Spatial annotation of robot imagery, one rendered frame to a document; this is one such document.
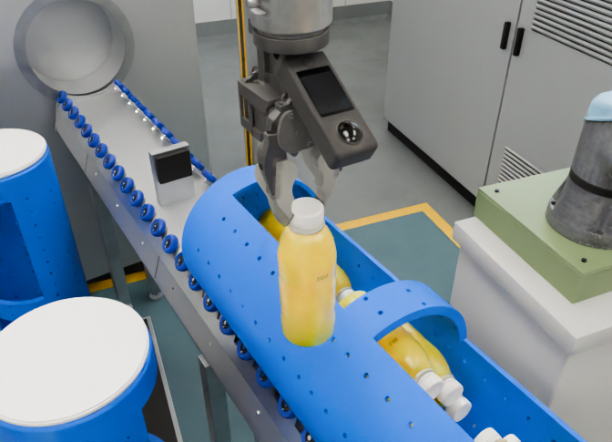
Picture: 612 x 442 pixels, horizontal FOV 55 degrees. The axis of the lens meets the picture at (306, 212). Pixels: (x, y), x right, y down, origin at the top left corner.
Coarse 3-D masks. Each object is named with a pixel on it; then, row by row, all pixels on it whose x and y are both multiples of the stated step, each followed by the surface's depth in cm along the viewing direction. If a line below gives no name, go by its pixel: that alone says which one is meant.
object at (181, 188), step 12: (180, 144) 150; (156, 156) 147; (168, 156) 147; (180, 156) 149; (156, 168) 148; (168, 168) 148; (180, 168) 150; (156, 180) 150; (168, 180) 150; (180, 180) 154; (192, 180) 156; (156, 192) 154; (168, 192) 154; (180, 192) 156; (192, 192) 158
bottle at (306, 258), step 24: (288, 240) 65; (312, 240) 64; (288, 264) 66; (312, 264) 65; (288, 288) 68; (312, 288) 67; (288, 312) 70; (312, 312) 69; (288, 336) 73; (312, 336) 72
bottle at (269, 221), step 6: (270, 210) 118; (264, 216) 118; (270, 216) 117; (264, 222) 117; (270, 222) 116; (276, 222) 115; (270, 228) 115; (276, 228) 114; (282, 228) 113; (270, 234) 115; (276, 234) 114; (276, 240) 114
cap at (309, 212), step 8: (296, 200) 65; (304, 200) 65; (312, 200) 65; (296, 208) 64; (304, 208) 64; (312, 208) 64; (320, 208) 64; (296, 216) 63; (304, 216) 63; (312, 216) 63; (320, 216) 64; (296, 224) 64; (304, 224) 63; (312, 224) 64; (320, 224) 65
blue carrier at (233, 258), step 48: (240, 192) 106; (192, 240) 108; (240, 240) 98; (336, 240) 117; (240, 288) 95; (384, 288) 84; (240, 336) 98; (336, 336) 80; (432, 336) 99; (288, 384) 85; (336, 384) 77; (384, 384) 73; (480, 384) 92; (336, 432) 76; (384, 432) 71; (432, 432) 67; (480, 432) 91; (528, 432) 85
